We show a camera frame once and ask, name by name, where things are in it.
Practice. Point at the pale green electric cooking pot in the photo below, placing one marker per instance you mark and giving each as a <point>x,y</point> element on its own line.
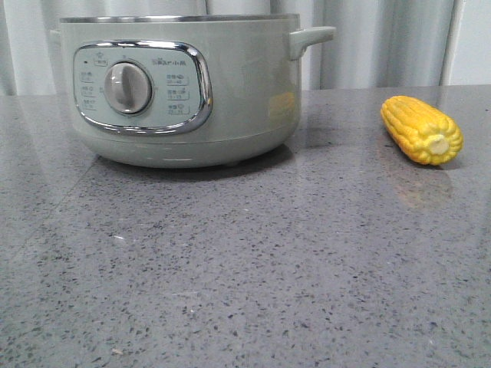
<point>173,91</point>

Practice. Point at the yellow corn cob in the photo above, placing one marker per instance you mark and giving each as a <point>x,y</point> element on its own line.
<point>425,134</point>

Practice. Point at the white pleated curtain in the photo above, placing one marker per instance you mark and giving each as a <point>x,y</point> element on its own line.
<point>378,43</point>

